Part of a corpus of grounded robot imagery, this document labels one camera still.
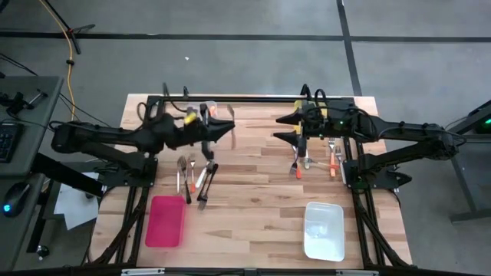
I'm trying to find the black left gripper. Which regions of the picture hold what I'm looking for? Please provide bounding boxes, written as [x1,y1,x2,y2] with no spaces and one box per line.
[174,102,236,161]

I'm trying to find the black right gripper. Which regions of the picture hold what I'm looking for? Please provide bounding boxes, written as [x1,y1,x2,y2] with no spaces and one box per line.
[272,100,360,159]

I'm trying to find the yellow plastic container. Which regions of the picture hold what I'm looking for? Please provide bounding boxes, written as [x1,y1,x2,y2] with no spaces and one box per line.
[292,100,331,126]

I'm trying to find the clear plastic container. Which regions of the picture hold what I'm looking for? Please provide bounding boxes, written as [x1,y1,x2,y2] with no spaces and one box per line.
[186,100,219,146]

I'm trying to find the pink plastic container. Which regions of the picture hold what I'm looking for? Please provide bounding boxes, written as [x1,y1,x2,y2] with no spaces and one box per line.
[144,194,188,248]

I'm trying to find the white plastic container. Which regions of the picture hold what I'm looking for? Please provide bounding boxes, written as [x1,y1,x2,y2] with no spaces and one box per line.
[302,201,345,263]

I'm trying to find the black desk support bar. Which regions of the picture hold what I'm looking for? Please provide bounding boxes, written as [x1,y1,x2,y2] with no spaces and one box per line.
[31,152,105,199]

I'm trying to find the white paper sheets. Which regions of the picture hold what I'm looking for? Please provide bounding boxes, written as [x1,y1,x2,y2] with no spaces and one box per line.
[53,172,101,231]

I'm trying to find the black tripod stand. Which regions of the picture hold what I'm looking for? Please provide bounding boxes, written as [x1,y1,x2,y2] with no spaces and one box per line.
[40,0,97,55]

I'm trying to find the grey desk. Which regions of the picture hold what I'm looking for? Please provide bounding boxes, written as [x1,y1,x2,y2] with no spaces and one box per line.
[0,75,64,272]

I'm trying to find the dark grey side stand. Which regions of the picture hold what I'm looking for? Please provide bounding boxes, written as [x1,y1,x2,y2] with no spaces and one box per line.
[447,126,491,224]

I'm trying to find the black box with green light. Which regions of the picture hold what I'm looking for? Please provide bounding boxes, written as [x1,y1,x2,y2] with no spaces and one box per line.
[468,99,491,135]

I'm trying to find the black desk clamp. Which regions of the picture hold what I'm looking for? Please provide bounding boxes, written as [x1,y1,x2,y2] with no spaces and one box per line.
[0,88,50,116]

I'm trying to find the black backlit keyboard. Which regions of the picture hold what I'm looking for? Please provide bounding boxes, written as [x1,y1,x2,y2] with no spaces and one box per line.
[0,122,22,164]

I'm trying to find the black computer mouse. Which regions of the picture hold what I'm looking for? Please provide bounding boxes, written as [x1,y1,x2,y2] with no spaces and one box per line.
[2,182,31,219]

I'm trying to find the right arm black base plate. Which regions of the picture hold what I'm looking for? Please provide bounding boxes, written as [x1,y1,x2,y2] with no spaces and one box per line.
[343,159,414,192]

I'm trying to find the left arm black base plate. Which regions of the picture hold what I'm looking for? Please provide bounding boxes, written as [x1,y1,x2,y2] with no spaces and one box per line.
[95,156,159,189]

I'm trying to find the yellow cable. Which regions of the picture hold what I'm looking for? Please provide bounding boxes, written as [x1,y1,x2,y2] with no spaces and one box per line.
[38,0,76,132]

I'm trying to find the black floor cable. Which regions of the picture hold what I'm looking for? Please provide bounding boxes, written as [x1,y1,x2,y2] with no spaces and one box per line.
[0,52,38,77]

